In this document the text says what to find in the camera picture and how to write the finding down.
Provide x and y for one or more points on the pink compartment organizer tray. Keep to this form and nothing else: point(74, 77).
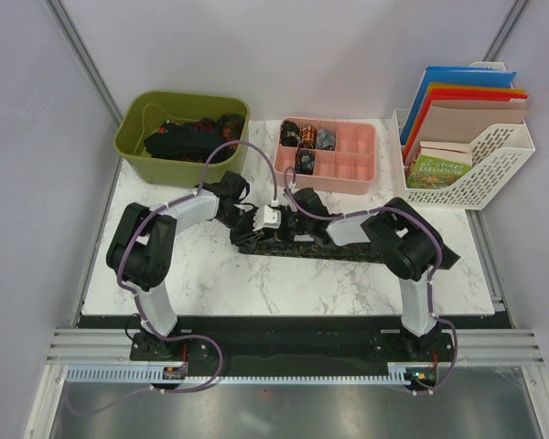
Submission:
point(349, 169)

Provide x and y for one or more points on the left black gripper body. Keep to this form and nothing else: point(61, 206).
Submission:
point(241, 223)

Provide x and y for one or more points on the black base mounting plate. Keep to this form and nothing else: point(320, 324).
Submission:
point(198, 327)

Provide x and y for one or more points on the blue folder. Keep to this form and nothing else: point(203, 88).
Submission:
point(469, 76)

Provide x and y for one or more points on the rolled grey tie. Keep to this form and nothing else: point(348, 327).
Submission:
point(326, 140)

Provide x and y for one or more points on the orange folder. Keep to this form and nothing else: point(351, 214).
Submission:
point(440, 91)

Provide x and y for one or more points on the pile of dark ties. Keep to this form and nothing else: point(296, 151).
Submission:
point(193, 142)

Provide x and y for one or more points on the white slotted cable duct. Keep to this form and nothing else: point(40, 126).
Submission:
point(158, 374)

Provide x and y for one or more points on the green treehouse book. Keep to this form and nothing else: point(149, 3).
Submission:
point(438, 165)

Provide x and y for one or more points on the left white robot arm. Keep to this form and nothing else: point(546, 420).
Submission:
point(142, 246)

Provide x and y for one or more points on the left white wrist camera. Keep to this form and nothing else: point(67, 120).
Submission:
point(267, 218)

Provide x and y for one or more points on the rolled red orange tie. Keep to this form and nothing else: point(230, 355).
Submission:
point(308, 136)

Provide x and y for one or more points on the aluminium frame rail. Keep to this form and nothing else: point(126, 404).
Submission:
point(476, 347)

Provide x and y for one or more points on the dark green leaf-patterned tie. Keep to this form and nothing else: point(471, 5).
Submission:
point(355, 252)

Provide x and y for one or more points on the red folder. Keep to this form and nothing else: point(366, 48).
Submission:
point(459, 115)

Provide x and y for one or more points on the rolled dark blue tie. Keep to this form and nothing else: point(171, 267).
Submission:
point(305, 162)

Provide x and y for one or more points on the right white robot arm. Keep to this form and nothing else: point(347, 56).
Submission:
point(408, 246)

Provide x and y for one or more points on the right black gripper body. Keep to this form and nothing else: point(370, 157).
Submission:
point(292, 225)

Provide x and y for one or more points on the beige folder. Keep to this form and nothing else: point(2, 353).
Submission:
point(460, 121)

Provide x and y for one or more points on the white perforated file holder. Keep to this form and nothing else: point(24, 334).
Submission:
point(498, 153)

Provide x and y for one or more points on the rolled dark patterned tie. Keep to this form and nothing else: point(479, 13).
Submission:
point(289, 134)

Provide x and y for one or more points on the olive green plastic bin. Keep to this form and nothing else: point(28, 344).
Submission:
point(149, 110)

